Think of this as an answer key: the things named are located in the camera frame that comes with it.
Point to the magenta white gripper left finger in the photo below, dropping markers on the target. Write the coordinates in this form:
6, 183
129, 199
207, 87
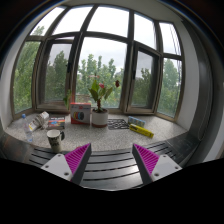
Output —
70, 166

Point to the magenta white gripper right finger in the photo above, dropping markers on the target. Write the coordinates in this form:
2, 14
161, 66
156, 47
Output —
152, 166

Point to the clear plastic water bottle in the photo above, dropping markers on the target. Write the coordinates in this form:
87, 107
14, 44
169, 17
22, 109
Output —
27, 131

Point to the white mug with black text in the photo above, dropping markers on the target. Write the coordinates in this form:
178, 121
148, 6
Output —
55, 137

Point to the dark slatted radiator cover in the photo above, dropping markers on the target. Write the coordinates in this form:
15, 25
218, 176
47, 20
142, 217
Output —
105, 170

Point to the yellow long box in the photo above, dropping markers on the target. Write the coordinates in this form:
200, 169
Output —
141, 130

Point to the dark colourful flat box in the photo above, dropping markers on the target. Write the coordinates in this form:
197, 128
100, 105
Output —
56, 123

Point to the light blue small box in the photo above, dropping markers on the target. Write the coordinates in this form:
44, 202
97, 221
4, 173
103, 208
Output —
136, 121

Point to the red white filament box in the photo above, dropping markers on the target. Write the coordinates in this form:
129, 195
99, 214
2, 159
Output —
80, 113

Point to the plastic wrapped package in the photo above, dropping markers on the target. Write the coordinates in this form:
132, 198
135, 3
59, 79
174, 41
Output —
38, 121

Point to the black patterned trivet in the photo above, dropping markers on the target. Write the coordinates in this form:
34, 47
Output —
117, 124

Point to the potted plant in white pot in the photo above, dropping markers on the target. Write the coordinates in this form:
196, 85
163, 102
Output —
99, 91

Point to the dark framed bay window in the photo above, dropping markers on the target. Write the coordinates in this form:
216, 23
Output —
71, 45

